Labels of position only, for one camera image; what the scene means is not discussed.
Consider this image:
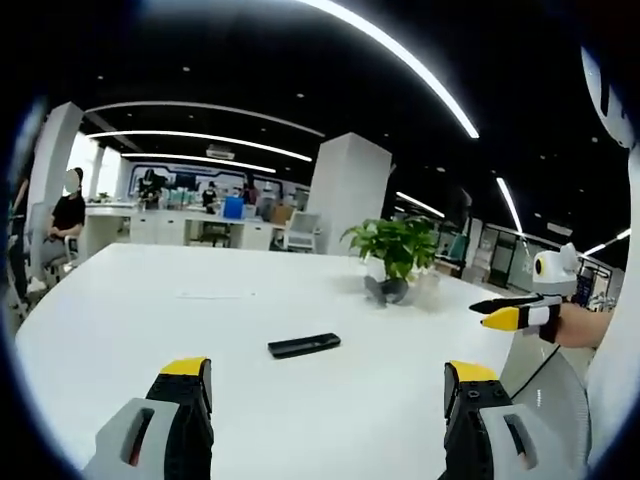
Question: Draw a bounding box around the white office chair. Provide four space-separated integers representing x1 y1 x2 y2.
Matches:
282 210 322 252

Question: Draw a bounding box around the long white counter desk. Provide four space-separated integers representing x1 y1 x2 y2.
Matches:
83 204 281 252

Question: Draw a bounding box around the curved ceiling light strip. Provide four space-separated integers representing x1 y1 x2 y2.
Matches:
299 0 481 140

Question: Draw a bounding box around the white square pillar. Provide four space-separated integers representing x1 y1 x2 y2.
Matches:
305 131 394 257

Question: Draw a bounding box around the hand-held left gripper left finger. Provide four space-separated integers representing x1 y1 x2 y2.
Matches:
82 356 215 480

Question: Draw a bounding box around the green potted plant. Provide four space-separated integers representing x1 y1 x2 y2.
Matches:
340 217 441 308

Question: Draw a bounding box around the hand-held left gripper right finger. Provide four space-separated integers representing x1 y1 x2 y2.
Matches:
439 360 576 480

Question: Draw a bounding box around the white worn device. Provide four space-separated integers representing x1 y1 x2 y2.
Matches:
580 43 632 150

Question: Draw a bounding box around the black remote control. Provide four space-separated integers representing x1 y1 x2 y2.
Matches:
267 332 342 360

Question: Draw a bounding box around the person's white shirt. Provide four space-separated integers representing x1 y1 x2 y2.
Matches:
585 143 640 469

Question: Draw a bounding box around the grey mesh office chair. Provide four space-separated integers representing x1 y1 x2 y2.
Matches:
498 329 594 472

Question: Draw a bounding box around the white swivel chair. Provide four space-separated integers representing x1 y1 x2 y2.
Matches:
43 234 82 287

